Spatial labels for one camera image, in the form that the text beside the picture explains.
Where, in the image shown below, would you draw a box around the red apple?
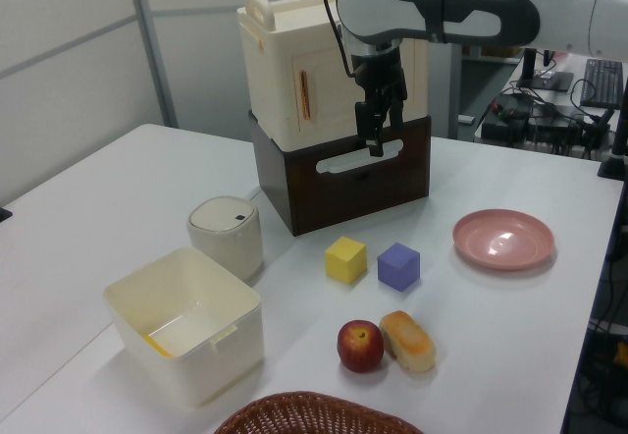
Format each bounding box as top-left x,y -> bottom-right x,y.
336,319 -> 386,374

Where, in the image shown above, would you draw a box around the open cream plastic bin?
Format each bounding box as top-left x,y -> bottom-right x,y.
102,246 -> 265,409

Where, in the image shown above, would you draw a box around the brown wicker basket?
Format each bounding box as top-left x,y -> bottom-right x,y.
213,391 -> 425,434

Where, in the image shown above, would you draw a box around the black electronics box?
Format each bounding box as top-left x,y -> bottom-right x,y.
480,93 -> 535,143

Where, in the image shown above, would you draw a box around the black clamp post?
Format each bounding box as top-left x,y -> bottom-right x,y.
596,104 -> 628,180

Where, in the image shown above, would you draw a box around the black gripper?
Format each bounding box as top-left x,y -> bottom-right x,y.
348,40 -> 409,158

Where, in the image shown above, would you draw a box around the small cream lidded trash can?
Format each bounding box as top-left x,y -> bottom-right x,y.
185,195 -> 265,281

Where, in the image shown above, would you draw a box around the cream toy cabinet with handles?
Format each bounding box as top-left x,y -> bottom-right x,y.
235,0 -> 428,151

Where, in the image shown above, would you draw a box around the dark brown wooden crate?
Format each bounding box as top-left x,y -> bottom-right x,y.
248,109 -> 433,238

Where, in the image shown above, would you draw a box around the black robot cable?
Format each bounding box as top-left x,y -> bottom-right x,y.
320,0 -> 358,81

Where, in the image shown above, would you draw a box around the yellow cube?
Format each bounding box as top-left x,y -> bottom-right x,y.
324,236 -> 369,286

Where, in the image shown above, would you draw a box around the grey partition frame post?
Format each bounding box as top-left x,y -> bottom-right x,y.
128,0 -> 180,129

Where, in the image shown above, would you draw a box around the pink plate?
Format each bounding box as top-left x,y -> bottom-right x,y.
451,208 -> 557,272

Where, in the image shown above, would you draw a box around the golden bread loaf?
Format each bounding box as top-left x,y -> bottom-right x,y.
379,309 -> 438,374

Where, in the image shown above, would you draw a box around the purple cube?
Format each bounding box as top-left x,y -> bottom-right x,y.
377,242 -> 422,294

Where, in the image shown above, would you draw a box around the black monitor stand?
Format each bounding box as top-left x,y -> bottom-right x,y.
515,48 -> 575,93

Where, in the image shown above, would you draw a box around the yellow item inside bin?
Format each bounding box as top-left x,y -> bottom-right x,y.
141,331 -> 176,358

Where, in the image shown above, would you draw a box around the black keyboard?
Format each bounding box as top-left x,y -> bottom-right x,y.
579,58 -> 626,109

